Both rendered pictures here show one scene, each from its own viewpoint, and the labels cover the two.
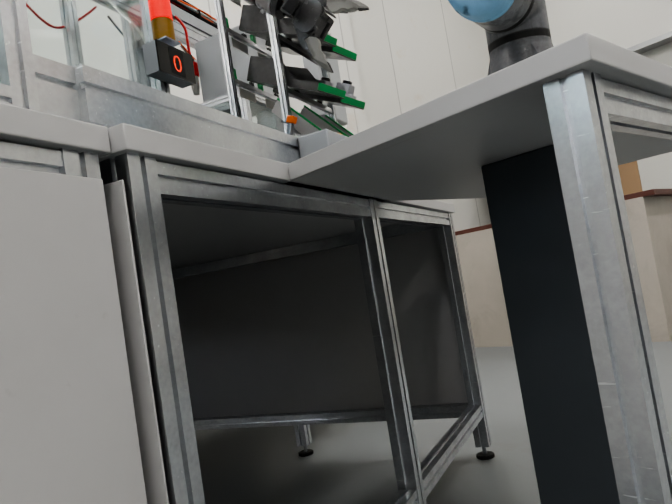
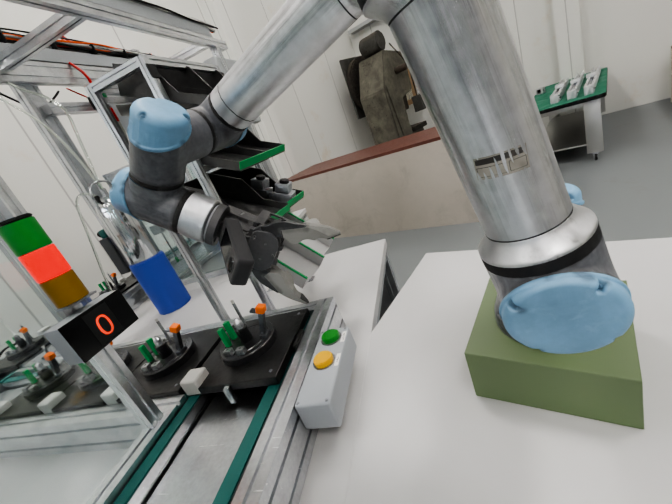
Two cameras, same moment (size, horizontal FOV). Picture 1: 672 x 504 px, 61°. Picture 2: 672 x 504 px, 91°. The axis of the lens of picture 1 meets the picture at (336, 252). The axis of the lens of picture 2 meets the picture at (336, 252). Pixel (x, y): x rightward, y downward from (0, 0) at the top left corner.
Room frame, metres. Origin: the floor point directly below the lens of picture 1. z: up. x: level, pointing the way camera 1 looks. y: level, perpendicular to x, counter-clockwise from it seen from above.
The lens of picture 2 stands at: (0.67, -0.08, 1.37)
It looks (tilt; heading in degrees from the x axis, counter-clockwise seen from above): 20 degrees down; 354
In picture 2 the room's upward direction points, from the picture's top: 22 degrees counter-clockwise
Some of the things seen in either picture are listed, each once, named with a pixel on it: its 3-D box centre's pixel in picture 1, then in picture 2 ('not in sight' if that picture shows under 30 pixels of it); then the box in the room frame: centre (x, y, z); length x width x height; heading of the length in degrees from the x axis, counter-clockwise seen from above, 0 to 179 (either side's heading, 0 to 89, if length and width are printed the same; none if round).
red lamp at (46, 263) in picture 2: (160, 11); (45, 263); (1.28, 0.31, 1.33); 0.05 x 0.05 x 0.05
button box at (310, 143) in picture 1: (336, 153); (329, 372); (1.23, -0.03, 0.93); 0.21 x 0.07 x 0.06; 155
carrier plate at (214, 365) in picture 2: not in sight; (252, 348); (1.40, 0.12, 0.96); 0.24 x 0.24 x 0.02; 65
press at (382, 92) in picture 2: not in sight; (392, 108); (7.01, -2.71, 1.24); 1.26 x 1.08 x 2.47; 132
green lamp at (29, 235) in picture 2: not in sight; (25, 236); (1.28, 0.31, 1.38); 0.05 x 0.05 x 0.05
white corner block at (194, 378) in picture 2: not in sight; (196, 381); (1.35, 0.25, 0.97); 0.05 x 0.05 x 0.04; 65
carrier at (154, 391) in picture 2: not in sight; (162, 348); (1.51, 0.36, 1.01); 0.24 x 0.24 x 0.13; 65
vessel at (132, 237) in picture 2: not in sight; (122, 221); (2.28, 0.59, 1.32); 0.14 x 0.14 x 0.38
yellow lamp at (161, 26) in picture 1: (163, 32); (64, 288); (1.28, 0.31, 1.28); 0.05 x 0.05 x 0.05
